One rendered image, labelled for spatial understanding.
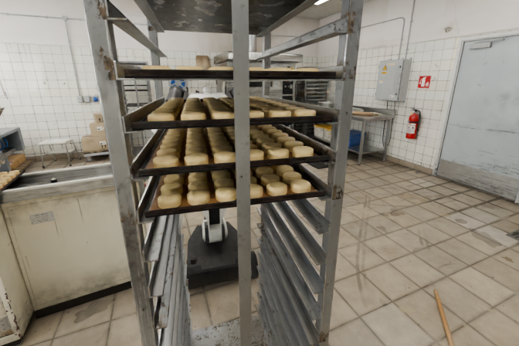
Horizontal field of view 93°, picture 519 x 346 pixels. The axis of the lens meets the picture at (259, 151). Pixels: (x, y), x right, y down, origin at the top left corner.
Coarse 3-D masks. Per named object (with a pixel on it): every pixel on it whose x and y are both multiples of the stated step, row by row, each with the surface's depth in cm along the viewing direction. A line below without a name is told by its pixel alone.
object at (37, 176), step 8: (64, 168) 171; (72, 168) 171; (80, 168) 173; (88, 168) 176; (96, 168) 178; (104, 168) 180; (24, 176) 160; (32, 176) 162; (40, 176) 164; (48, 176) 166; (56, 176) 168; (64, 176) 170; (72, 176) 172; (16, 184) 159
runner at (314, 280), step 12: (264, 204) 111; (276, 216) 101; (276, 228) 94; (288, 228) 89; (288, 240) 86; (300, 252) 78; (300, 264) 75; (312, 264) 71; (312, 276) 70; (312, 288) 66
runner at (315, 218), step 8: (296, 200) 76; (304, 200) 73; (304, 208) 72; (312, 208) 68; (304, 216) 67; (312, 216) 67; (320, 216) 64; (312, 224) 64; (320, 224) 64; (328, 224) 60; (320, 232) 60; (328, 232) 60
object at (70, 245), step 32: (64, 192) 148; (96, 192) 155; (32, 224) 144; (64, 224) 151; (96, 224) 159; (32, 256) 148; (64, 256) 155; (96, 256) 164; (32, 288) 152; (64, 288) 160; (96, 288) 169; (128, 288) 183
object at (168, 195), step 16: (176, 176) 65; (192, 176) 65; (208, 176) 71; (224, 176) 66; (256, 176) 70; (272, 176) 65; (288, 176) 65; (160, 192) 60; (176, 192) 56; (192, 192) 56; (208, 192) 56; (224, 192) 56; (256, 192) 57; (272, 192) 58; (288, 192) 60; (160, 208) 53
